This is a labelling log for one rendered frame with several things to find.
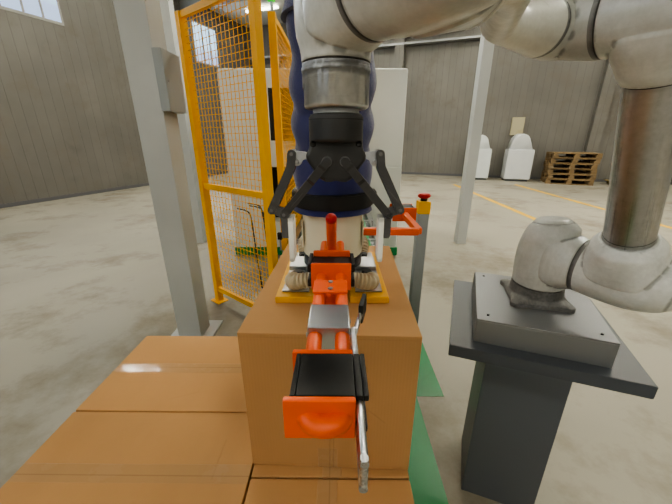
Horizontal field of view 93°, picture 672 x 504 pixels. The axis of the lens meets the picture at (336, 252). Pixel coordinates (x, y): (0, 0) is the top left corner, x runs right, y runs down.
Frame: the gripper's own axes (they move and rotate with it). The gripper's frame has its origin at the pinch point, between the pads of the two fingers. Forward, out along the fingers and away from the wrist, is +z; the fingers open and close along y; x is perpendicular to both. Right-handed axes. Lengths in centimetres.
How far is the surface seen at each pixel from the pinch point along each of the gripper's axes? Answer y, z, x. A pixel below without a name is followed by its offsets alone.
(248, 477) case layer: 22, 63, -8
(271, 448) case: 16, 57, -11
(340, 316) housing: -0.7, 8.3, 5.6
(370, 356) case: -7.5, 28.0, -10.2
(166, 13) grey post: 181, -140, -357
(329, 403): 0.6, 7.7, 22.9
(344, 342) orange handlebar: -1.2, 8.9, 11.3
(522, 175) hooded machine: -579, 98, -972
